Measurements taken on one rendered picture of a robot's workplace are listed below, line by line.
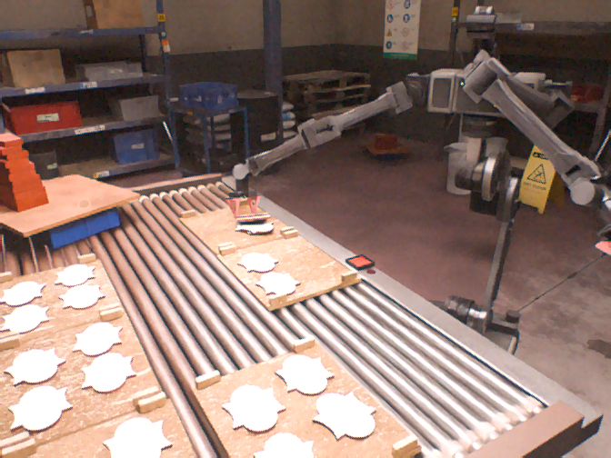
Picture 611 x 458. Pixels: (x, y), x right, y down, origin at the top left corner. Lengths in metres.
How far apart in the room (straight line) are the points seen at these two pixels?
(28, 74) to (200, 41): 2.31
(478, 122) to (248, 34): 5.68
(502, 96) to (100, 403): 1.29
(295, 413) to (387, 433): 0.20
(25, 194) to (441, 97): 1.67
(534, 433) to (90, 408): 0.96
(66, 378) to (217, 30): 6.20
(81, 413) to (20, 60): 4.77
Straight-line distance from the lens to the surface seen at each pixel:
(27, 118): 5.74
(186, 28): 6.98
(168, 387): 1.30
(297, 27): 7.96
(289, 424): 1.15
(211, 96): 5.07
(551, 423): 1.24
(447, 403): 1.27
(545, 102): 1.79
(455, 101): 2.07
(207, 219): 2.17
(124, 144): 6.09
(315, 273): 1.69
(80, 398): 1.31
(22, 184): 2.22
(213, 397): 1.22
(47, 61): 5.83
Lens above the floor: 1.75
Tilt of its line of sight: 24 degrees down
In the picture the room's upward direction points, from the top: 1 degrees counter-clockwise
